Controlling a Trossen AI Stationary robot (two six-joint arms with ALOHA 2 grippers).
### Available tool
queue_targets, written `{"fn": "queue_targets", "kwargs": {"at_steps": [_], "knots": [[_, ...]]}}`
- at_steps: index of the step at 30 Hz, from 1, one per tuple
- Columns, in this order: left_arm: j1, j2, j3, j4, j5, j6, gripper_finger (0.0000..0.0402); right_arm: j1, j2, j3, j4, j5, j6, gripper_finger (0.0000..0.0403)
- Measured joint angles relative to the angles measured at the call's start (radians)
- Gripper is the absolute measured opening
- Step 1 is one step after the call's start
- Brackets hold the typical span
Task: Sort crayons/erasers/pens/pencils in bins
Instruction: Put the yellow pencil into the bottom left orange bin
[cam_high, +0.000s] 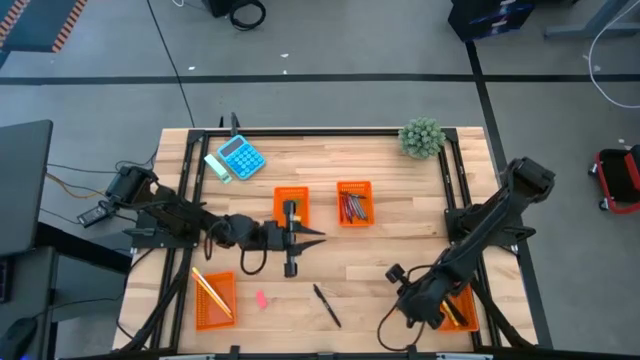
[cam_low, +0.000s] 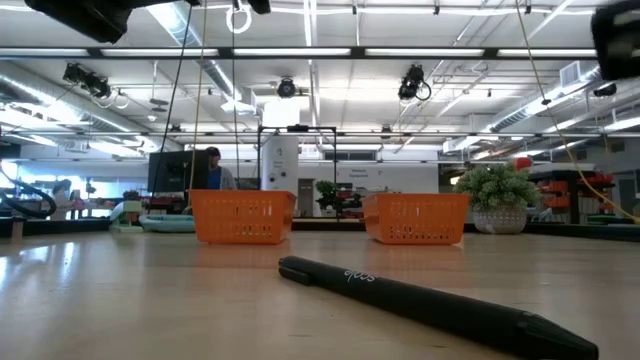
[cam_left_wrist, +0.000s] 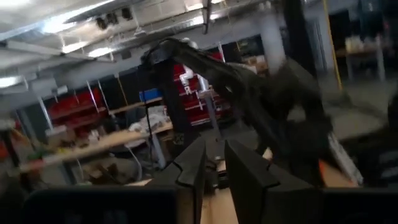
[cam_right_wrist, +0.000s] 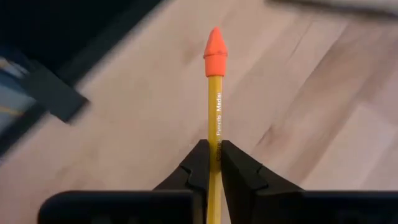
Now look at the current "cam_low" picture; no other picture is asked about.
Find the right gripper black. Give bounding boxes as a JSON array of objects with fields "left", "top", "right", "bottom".
[{"left": 590, "top": 0, "right": 640, "bottom": 82}]

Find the orange plastic bin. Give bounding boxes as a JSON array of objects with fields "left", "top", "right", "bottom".
[
  {"left": 360, "top": 192, "right": 472, "bottom": 246},
  {"left": 188, "top": 189, "right": 298, "bottom": 246}
]

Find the black pen white print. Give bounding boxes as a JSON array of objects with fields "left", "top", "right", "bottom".
[{"left": 277, "top": 255, "right": 600, "bottom": 360}]

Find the rack with red bins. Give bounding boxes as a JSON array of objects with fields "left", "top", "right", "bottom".
[{"left": 529, "top": 169, "right": 617, "bottom": 225}]

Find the green potted plant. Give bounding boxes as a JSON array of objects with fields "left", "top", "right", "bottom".
[{"left": 452, "top": 162, "right": 544, "bottom": 235}]

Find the small background plant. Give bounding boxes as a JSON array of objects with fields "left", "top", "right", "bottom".
[{"left": 314, "top": 179, "right": 364, "bottom": 214}]

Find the white cylindrical tank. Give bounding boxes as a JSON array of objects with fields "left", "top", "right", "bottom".
[{"left": 260, "top": 135, "right": 300, "bottom": 194}]

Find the person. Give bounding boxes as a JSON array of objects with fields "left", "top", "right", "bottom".
[
  {"left": 51, "top": 178, "right": 76, "bottom": 221},
  {"left": 202, "top": 146, "right": 237, "bottom": 191}
]

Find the black monitor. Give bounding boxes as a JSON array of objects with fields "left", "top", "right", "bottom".
[{"left": 147, "top": 149, "right": 211, "bottom": 194}]

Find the blue calculator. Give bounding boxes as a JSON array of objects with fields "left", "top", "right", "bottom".
[{"left": 138, "top": 214, "right": 196, "bottom": 234}]

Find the black spotlight cluster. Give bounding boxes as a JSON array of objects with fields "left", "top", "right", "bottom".
[{"left": 62, "top": 62, "right": 114, "bottom": 100}]

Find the black ceiling camera with cable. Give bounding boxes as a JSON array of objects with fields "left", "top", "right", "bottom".
[{"left": 397, "top": 63, "right": 432, "bottom": 103}]

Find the round black ceiling camera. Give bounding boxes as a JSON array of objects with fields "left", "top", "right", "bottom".
[{"left": 276, "top": 77, "right": 298, "bottom": 99}]

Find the thin black hanging cable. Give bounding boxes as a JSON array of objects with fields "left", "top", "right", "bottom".
[{"left": 230, "top": 0, "right": 241, "bottom": 192}]

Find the white cable ring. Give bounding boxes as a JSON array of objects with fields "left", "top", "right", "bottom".
[{"left": 225, "top": 3, "right": 253, "bottom": 35}]

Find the black hose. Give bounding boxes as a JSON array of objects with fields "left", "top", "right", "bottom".
[{"left": 0, "top": 164, "right": 59, "bottom": 222}]

